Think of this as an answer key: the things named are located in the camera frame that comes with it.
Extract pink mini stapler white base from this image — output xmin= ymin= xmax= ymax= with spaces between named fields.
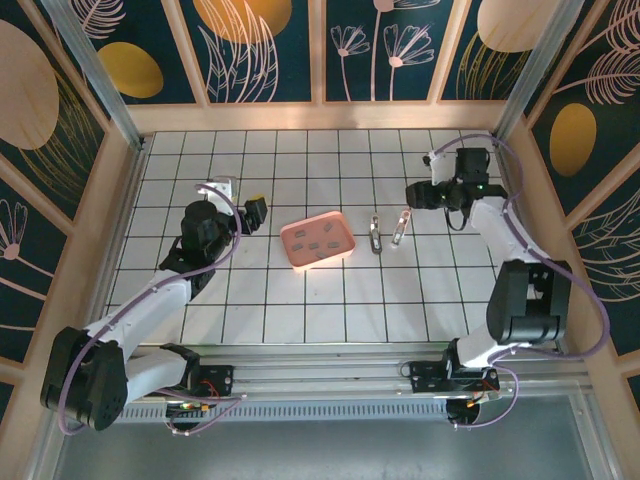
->
xmin=390 ymin=208 xmax=414 ymax=250

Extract beige mini stapler tan base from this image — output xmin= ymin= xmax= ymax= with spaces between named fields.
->
xmin=368 ymin=213 xmax=385 ymax=255

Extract pink plastic tray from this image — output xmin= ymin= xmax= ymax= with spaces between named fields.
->
xmin=279 ymin=210 xmax=358 ymax=274

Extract perforated metal strip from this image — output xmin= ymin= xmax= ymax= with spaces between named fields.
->
xmin=64 ymin=402 xmax=584 ymax=422

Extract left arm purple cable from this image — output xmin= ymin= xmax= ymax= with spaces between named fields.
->
xmin=57 ymin=182 xmax=249 ymax=437

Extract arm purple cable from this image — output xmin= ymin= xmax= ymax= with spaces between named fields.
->
xmin=57 ymin=182 xmax=249 ymax=437
xmin=429 ymin=133 xmax=611 ymax=431

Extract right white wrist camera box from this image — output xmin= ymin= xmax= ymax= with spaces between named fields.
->
xmin=427 ymin=149 xmax=456 ymax=186

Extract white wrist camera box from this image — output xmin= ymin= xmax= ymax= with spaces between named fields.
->
xmin=427 ymin=149 xmax=456 ymax=186
xmin=207 ymin=174 xmax=240 ymax=217

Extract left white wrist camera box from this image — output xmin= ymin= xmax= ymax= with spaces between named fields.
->
xmin=207 ymin=174 xmax=240 ymax=217

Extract aluminium side rail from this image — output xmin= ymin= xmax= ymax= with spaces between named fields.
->
xmin=79 ymin=139 xmax=151 ymax=361
xmin=492 ymin=139 xmax=566 ymax=351

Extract dark wall panel yellow oval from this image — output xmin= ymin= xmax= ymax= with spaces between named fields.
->
xmin=64 ymin=0 xmax=204 ymax=106
xmin=524 ymin=0 xmax=640 ymax=217

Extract aluminium corner post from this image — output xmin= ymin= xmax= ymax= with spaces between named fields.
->
xmin=38 ymin=0 xmax=147 ymax=152
xmin=492 ymin=0 xmax=594 ymax=147

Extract dark wall panel pink flowers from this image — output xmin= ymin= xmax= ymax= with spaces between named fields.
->
xmin=324 ymin=0 xmax=455 ymax=104

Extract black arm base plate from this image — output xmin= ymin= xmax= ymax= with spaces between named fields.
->
xmin=408 ymin=359 xmax=501 ymax=396
xmin=143 ymin=363 xmax=236 ymax=400

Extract dark wall panel cream circle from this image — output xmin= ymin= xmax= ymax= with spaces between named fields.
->
xmin=438 ymin=0 xmax=554 ymax=102

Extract aluminium mounting rail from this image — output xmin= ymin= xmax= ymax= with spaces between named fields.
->
xmin=49 ymin=344 xmax=594 ymax=401

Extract dark wall panel pink leaves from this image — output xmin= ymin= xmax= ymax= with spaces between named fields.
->
xmin=569 ymin=189 xmax=640 ymax=357

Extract dark wall panel single flower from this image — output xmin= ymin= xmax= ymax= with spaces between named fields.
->
xmin=0 ymin=159 xmax=71 ymax=364

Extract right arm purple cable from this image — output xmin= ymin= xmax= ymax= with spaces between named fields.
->
xmin=429 ymin=133 xmax=611 ymax=431

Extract dark wall panel orange sun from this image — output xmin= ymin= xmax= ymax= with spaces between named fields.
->
xmin=178 ymin=0 xmax=315 ymax=105

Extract dark wall panel large cream disc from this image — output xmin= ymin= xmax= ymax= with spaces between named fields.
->
xmin=0 ymin=0 xmax=110 ymax=222

